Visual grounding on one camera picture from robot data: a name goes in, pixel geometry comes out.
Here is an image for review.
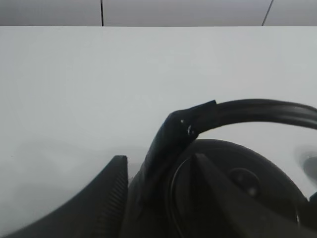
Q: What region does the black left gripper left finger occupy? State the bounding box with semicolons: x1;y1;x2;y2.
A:
8;155;128;238

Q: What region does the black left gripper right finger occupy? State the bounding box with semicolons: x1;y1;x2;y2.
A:
196;154;317;238

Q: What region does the black cast iron teapot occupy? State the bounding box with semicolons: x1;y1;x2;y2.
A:
119;99;317;238

